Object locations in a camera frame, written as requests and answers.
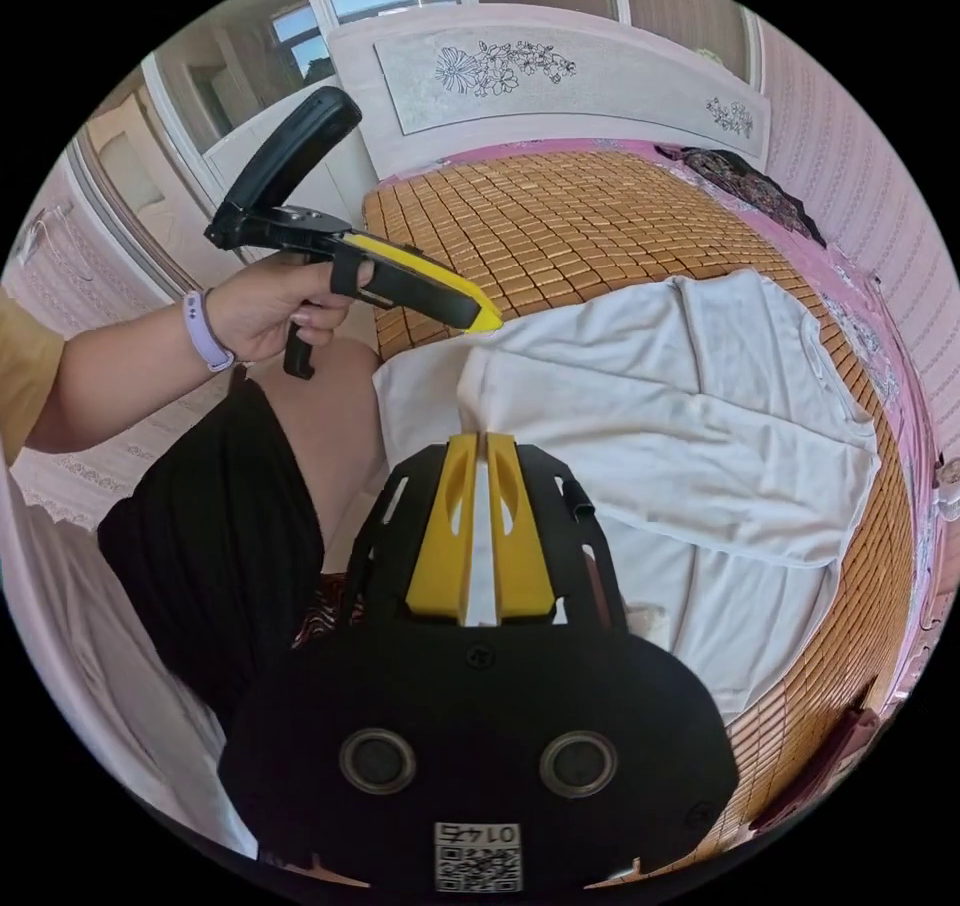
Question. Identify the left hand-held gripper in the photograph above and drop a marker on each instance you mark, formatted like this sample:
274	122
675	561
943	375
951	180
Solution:
420	292

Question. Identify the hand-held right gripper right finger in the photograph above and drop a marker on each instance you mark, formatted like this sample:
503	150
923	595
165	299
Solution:
523	538

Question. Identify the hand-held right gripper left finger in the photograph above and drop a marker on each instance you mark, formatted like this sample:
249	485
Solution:
441	538

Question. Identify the white long sleeve shirt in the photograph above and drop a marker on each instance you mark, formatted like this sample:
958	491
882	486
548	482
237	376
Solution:
675	411

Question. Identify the person's left forearm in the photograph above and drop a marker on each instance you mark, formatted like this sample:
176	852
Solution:
127	373

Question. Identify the person's left hand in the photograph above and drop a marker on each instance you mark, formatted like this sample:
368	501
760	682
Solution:
262	313

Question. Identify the bed with woven mat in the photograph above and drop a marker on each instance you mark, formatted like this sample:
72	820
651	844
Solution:
585	231

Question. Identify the person's body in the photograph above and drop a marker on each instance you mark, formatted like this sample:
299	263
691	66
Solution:
210	531

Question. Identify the window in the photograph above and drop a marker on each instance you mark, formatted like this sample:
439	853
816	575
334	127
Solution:
375	6

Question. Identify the dark floral garment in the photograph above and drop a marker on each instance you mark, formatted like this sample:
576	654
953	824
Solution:
750	186

